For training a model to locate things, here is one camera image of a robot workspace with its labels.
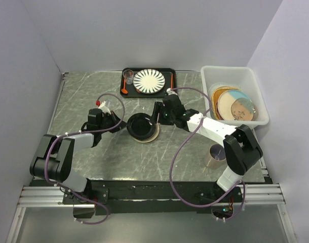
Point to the black glossy bowl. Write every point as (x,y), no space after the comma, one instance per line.
(140,126)

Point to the white plastic bin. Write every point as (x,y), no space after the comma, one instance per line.
(242,77)

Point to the orange woven pattern plate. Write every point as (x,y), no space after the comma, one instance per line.
(215,96)

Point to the blue grey plate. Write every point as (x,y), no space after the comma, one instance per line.
(226,100)

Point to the dark metallic bowl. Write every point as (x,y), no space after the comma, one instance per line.
(243,109)

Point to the black serving tray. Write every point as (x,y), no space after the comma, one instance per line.
(134,93)

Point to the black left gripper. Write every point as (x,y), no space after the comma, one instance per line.
(115,118)

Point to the pink beige mug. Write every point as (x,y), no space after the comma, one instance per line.
(215,157)

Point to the clear drinking glass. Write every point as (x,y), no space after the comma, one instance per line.
(128,75)

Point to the striped white blue plate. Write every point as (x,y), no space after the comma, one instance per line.
(149,81)

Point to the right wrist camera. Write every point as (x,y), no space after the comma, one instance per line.
(169,91)

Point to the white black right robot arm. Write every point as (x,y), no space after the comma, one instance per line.
(241,148)

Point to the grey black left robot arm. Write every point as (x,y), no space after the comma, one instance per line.
(52,160)

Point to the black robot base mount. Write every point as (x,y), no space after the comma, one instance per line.
(158,197)

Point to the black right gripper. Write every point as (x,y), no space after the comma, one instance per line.
(159,107)

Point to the beige rimmed bottom bowl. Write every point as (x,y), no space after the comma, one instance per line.
(152,137)

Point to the orange spoon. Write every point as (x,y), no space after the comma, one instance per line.
(124,90)

